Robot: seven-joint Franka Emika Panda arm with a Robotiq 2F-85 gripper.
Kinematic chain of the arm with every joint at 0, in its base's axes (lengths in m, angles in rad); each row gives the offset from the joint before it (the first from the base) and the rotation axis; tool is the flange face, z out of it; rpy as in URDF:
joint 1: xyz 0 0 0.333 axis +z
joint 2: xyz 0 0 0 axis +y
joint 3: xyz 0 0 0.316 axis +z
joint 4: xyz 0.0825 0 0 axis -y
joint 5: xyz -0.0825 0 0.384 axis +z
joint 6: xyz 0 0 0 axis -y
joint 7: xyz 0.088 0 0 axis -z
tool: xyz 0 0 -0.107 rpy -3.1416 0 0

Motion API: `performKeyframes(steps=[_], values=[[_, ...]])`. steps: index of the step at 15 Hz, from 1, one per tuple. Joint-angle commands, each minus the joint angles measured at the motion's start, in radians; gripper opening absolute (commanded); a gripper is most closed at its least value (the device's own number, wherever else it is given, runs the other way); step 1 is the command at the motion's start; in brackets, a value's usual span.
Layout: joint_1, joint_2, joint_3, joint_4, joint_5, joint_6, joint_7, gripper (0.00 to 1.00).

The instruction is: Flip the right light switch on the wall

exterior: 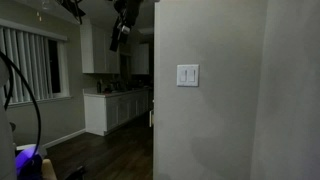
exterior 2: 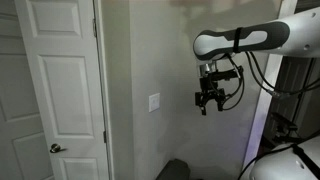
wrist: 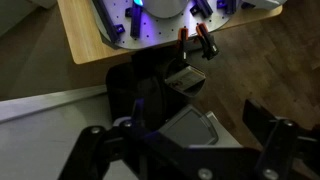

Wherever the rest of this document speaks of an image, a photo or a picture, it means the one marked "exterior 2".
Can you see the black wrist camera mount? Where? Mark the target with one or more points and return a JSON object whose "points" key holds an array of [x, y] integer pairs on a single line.
{"points": [[225, 74]]}

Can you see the dark equipment behind post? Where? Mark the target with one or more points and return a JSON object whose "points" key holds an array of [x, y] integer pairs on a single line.
{"points": [[283, 128]]}

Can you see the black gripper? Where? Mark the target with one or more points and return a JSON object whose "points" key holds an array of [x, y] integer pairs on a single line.
{"points": [[209, 85]]}

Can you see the metal door hinge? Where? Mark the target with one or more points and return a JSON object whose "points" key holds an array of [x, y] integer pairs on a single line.
{"points": [[104, 136], [94, 27]]}

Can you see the grey flat floor object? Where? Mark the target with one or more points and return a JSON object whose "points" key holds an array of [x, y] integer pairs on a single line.
{"points": [[174, 170]]}

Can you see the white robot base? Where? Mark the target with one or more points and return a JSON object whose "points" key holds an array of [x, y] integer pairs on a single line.
{"points": [[286, 165]]}

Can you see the white panelled door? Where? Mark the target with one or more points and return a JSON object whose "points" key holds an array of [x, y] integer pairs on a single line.
{"points": [[50, 90]]}

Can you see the white vertical trim post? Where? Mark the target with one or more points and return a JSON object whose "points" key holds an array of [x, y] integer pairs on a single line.
{"points": [[266, 100]]}

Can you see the white light switch plate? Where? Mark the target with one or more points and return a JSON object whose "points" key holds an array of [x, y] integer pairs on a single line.
{"points": [[154, 102]]}

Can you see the metal door knob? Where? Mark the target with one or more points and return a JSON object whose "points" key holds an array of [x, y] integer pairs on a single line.
{"points": [[55, 148]]}

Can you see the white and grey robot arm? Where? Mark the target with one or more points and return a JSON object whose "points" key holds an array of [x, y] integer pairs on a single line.
{"points": [[293, 33]]}

